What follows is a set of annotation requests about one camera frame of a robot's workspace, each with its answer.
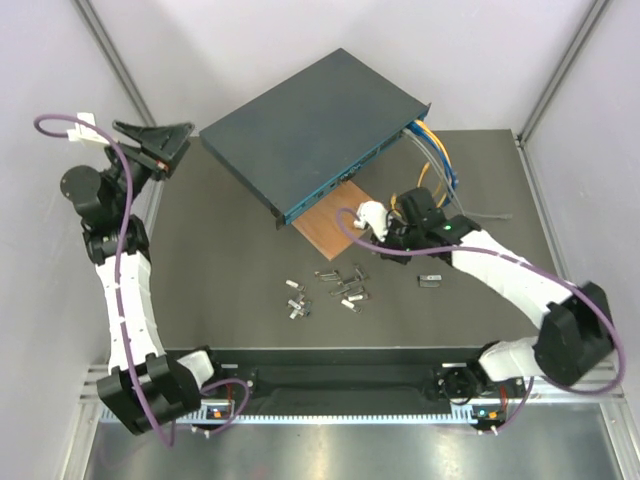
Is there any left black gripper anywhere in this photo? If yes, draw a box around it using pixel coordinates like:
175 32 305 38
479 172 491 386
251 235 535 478
105 120 192 214

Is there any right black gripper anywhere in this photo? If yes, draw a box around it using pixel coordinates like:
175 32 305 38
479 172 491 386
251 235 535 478
371 215 425 265

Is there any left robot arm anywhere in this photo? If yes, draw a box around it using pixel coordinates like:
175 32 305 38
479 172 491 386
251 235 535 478
60 113 227 435

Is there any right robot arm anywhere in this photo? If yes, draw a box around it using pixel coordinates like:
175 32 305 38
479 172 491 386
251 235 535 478
354 187 614 396

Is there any SFP module pile centre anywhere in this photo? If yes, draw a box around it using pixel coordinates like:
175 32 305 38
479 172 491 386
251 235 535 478
314 263 370 314

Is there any wooden board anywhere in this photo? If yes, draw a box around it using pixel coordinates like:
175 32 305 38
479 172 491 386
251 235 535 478
292 181 374 260

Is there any silver SFP module left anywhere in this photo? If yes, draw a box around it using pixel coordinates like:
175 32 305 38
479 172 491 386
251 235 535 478
285 279 306 292

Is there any SFP module cluster left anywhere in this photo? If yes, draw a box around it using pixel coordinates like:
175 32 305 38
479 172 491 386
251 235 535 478
287 294 312 320

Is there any black table mat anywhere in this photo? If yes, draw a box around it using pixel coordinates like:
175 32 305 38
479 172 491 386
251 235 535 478
151 140 536 348

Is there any yellow ethernet cable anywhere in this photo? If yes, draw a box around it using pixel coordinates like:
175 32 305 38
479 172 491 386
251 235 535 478
389 119 453 209

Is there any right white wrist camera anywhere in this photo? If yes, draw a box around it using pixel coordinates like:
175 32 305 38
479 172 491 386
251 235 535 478
353 200 389 242

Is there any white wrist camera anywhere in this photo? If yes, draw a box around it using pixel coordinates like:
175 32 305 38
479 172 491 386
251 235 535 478
66 112 109 147
353 200 389 242

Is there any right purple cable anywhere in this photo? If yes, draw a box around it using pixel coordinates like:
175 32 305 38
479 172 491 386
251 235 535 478
334 207 628 435

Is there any purple cable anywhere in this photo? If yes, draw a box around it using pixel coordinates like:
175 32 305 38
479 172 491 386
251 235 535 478
32 114 253 448
334 207 628 435

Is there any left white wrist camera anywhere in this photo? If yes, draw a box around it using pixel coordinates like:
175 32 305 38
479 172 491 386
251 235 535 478
66 112 109 147

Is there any grey ethernet cable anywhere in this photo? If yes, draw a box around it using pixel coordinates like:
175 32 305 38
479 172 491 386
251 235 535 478
405 135 513 221

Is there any dark blue network switch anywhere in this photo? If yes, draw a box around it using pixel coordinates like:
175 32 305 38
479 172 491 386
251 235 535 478
199 48 430 228

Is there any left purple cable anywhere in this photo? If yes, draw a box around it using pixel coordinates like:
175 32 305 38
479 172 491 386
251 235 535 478
32 114 253 448

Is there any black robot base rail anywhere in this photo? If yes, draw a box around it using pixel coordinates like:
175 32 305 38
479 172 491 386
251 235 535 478
206 347 526 417

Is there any perforated cable duct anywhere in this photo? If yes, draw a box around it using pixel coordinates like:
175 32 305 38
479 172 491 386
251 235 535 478
100 402 506 426

